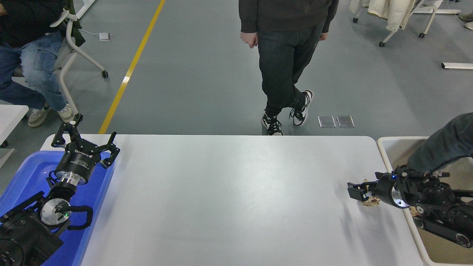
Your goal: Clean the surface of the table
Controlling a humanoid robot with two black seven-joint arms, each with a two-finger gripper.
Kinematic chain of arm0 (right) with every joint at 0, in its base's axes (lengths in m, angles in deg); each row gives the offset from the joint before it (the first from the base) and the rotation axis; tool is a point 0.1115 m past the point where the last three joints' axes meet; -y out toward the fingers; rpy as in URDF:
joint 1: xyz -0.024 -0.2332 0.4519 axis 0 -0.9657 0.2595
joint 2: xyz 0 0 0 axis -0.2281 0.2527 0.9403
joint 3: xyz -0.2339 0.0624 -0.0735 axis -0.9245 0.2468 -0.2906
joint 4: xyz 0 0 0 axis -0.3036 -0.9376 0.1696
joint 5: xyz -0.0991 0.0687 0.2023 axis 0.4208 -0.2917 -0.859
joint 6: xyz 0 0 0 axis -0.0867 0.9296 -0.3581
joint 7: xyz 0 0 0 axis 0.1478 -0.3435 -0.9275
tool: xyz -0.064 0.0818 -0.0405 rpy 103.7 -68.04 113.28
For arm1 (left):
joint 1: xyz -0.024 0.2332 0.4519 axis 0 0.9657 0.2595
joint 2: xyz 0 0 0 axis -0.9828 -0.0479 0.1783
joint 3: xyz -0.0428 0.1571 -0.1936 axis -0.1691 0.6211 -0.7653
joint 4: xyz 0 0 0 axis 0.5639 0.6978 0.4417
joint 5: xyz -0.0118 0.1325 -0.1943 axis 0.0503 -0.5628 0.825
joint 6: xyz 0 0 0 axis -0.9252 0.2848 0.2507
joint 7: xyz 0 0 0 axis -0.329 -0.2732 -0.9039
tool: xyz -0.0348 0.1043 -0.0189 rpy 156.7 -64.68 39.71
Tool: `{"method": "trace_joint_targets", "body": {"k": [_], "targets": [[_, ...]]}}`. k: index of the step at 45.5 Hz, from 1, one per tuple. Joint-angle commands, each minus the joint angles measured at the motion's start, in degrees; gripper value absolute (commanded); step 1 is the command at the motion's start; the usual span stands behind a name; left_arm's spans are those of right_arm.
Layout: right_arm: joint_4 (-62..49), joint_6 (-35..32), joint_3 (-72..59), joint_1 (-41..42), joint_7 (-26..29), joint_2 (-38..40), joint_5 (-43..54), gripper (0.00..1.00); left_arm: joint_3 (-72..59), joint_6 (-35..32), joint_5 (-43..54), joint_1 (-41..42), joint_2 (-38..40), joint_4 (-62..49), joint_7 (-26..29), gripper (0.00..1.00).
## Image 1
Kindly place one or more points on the white table leg frame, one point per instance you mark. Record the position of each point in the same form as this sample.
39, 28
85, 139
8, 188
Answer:
85, 7

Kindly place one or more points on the white floor bar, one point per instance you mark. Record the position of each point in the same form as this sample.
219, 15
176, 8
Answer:
458, 65

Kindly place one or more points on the person's left hand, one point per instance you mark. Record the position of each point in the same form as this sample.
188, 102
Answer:
323, 36

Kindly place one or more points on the white wheeled chair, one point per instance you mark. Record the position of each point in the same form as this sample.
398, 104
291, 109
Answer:
68, 55
430, 18

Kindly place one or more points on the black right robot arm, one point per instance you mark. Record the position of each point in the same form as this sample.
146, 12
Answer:
443, 210

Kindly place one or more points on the dark green jacket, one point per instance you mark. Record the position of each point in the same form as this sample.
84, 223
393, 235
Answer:
75, 29

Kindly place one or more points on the white table base bar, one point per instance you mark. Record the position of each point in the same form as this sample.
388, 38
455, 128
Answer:
449, 11

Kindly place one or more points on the person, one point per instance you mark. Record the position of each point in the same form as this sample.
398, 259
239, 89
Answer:
281, 55
443, 147
37, 70
467, 22

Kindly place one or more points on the blue plastic tray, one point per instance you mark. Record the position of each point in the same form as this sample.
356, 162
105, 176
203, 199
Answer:
33, 173

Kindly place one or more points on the large pale bin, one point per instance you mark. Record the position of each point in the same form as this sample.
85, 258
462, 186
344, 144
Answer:
393, 151

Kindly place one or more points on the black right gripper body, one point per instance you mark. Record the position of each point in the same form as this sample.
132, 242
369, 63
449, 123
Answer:
385, 190

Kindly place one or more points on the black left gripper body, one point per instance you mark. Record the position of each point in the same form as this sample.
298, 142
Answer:
79, 160

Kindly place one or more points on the person's right hand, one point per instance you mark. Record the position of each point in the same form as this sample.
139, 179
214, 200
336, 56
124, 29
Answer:
249, 40

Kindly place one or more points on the silver floor plate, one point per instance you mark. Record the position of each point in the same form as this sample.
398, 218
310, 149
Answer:
326, 121
345, 121

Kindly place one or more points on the cream coat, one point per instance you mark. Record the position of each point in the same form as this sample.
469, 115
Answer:
391, 11

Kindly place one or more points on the white side table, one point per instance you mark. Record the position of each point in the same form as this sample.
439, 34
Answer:
11, 118

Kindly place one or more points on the white power adapter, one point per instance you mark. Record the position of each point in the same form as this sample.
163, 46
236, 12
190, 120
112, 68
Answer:
104, 36

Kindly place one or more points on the tan paper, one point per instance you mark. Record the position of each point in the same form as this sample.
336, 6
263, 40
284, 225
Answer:
372, 202

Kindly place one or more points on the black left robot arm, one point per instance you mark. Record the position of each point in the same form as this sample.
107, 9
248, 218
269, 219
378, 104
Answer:
22, 240

